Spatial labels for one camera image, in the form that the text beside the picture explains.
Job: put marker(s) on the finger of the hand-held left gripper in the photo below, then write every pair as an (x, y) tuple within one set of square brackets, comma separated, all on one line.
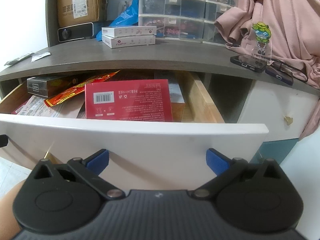
[(3, 141)]

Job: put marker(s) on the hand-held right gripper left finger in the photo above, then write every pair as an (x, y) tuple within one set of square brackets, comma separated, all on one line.
[(97, 161)]

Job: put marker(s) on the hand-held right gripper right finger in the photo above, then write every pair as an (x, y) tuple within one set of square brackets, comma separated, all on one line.
[(217, 162)]

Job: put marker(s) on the brass drawer knob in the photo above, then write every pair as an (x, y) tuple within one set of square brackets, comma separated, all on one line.
[(48, 155), (288, 120)]

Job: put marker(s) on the white drawer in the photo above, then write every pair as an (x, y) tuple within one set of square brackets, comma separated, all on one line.
[(150, 140), (265, 105)]

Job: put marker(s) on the red box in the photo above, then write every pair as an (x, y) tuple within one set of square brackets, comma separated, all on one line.
[(130, 100)]

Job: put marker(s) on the narrow clear drawer organizer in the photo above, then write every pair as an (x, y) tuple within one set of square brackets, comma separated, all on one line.
[(220, 7)]

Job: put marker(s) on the wide clear drawer organizer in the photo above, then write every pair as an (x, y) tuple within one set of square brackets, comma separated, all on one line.
[(172, 10)]

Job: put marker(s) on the white printed leaflet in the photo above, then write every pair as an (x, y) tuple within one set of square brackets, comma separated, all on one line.
[(35, 107)]

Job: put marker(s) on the dark glossy box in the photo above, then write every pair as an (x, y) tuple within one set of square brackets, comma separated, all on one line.
[(42, 86)]

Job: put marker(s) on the person's leg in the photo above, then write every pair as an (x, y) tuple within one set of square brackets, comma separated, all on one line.
[(8, 210)]

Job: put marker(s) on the red snack packet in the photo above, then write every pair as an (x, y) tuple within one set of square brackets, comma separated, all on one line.
[(72, 92)]

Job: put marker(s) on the grey and white box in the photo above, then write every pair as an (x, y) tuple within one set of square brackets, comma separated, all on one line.
[(175, 90)]

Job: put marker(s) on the grey foil packet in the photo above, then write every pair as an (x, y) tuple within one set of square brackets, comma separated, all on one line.
[(18, 58)]

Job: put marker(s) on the white torn packet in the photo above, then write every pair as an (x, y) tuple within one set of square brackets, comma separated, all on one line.
[(41, 56)]

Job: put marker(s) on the black phone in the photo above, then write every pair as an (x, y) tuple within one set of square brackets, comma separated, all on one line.
[(246, 63)]

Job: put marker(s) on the blue phone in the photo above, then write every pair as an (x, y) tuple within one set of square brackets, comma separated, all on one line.
[(280, 76)]

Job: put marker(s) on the grey wooden desk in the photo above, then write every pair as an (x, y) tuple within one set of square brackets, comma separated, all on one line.
[(125, 57)]

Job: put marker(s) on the black eyeglasses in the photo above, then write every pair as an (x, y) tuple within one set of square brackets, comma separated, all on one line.
[(287, 67)]

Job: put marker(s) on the white flat box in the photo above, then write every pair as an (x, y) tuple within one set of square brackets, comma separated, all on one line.
[(127, 31), (130, 41)]

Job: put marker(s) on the acrylic cartoon figure stand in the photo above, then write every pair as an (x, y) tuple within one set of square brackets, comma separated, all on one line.
[(261, 40)]

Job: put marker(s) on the black and white projector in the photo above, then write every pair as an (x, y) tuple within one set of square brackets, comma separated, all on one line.
[(75, 31)]

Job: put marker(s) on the blue plastic bag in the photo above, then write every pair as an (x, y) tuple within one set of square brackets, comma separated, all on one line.
[(125, 15)]

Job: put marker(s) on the pink cloth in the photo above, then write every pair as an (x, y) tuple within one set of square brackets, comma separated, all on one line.
[(292, 22)]

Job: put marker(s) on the brown cardboard box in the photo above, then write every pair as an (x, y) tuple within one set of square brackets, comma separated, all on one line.
[(80, 2)]

